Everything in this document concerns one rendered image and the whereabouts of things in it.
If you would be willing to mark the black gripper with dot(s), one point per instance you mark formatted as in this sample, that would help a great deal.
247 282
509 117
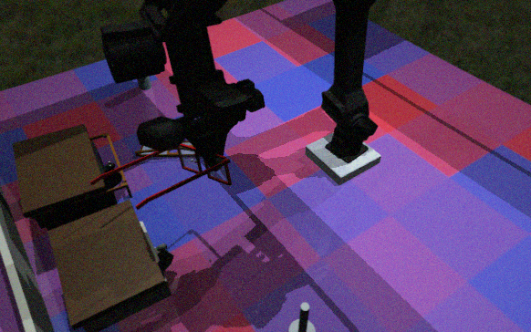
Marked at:
162 133

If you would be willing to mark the dark grey cylinder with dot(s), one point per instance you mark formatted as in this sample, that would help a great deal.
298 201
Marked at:
144 83

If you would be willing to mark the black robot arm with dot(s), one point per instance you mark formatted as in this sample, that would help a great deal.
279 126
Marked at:
136 50

